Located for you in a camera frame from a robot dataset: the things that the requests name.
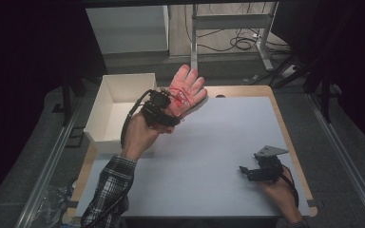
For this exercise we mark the white cabinet panel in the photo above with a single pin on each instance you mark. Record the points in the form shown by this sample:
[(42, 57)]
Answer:
[(126, 28)]

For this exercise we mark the white power strip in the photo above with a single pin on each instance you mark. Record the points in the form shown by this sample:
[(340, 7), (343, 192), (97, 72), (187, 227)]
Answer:
[(289, 71)]

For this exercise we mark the person's left hand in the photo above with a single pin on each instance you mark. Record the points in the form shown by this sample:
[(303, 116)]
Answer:
[(139, 136)]

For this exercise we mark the white box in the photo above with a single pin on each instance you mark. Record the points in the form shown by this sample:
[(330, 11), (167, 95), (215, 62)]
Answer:
[(120, 110)]

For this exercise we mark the aluminium floor rail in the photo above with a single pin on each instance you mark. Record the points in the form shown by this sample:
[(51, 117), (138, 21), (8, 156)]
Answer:
[(47, 171), (345, 158)]

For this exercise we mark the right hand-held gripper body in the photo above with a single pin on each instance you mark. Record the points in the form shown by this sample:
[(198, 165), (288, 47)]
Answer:
[(267, 166)]

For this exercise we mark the clear plastic bag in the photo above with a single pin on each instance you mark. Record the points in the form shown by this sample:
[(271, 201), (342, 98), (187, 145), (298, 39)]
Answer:
[(55, 202)]

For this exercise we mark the grey metal desk frame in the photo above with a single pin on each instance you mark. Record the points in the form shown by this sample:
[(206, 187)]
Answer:
[(231, 22)]

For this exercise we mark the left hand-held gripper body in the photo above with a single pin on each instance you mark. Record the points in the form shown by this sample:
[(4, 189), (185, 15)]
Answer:
[(157, 109)]

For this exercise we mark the dark metal stand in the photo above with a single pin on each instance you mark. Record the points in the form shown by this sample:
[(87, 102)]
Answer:
[(325, 101), (66, 101)]

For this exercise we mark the pink knitted glove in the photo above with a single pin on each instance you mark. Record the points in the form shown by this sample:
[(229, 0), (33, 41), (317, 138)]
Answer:
[(187, 87)]

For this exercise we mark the person's right hand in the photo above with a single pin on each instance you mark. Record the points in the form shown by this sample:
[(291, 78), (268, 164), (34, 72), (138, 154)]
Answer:
[(280, 196)]

